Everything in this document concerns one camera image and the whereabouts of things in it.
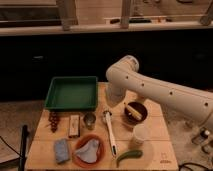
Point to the black clamp bar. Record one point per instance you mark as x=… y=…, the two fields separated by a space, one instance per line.
x=23 y=145

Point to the wooden block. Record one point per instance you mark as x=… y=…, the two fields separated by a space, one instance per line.
x=74 y=126

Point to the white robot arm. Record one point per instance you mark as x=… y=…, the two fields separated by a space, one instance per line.
x=123 y=75

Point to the green plastic tray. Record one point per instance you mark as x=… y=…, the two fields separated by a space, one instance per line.
x=75 y=93

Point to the yellow corn cob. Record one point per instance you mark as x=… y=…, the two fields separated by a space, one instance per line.
x=134 y=112

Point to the blue sponge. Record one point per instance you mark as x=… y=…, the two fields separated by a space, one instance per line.
x=61 y=151

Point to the orange plate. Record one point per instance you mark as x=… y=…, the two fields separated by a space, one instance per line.
x=100 y=152

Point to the green chili pepper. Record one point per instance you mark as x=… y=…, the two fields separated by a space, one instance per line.
x=129 y=155

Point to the light blue cloth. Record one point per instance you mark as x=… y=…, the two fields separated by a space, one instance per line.
x=88 y=153

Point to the small metal cup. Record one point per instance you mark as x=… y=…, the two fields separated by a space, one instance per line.
x=89 y=121

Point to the dark bowl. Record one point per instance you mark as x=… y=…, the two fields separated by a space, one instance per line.
x=140 y=108

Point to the dark red grape bunch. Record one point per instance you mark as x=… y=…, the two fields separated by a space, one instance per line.
x=54 y=121

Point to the spice bottle rack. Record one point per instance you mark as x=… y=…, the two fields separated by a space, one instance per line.
x=201 y=137

